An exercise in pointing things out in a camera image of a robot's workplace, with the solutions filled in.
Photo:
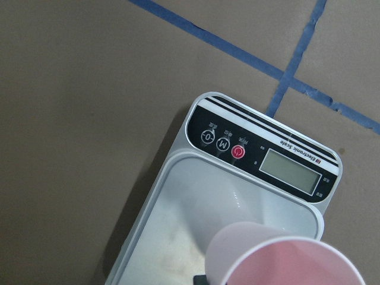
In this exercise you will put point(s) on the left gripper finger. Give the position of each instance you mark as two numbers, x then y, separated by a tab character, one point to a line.
200	280

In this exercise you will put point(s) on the silver digital kitchen scale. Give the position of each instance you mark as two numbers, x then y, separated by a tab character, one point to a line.
228	163

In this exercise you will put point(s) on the pink paper cup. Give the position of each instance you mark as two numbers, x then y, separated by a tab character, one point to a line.
250	253

